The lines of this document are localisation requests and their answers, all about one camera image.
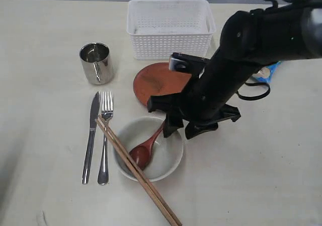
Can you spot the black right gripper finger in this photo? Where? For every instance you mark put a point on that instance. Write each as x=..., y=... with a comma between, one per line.
x=173, y=122
x=193, y=130

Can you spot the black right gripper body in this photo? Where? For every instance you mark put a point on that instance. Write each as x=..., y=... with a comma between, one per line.
x=203, y=99

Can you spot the white speckled ceramic bowl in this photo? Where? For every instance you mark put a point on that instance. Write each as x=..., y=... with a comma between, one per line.
x=166, y=152

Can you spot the brown wooden spoon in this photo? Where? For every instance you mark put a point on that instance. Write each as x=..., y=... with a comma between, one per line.
x=141, y=154

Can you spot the dark brown round plate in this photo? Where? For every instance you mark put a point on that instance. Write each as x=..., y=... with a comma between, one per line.
x=157, y=80

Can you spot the blue potato chips bag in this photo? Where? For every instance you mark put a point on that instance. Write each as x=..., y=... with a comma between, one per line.
x=264, y=75

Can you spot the silver metal table knife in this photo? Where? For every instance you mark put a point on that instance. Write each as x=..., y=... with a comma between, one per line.
x=95, y=107

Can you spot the white plastic lattice basket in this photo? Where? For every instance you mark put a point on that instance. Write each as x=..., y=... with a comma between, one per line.
x=158, y=28

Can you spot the silver metal fork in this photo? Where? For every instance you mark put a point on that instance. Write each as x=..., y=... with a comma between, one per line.
x=106, y=114

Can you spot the silver foil packet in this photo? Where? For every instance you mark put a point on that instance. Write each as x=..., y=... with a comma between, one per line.
x=95, y=59

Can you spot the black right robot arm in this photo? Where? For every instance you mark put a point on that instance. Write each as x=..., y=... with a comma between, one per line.
x=249, y=41

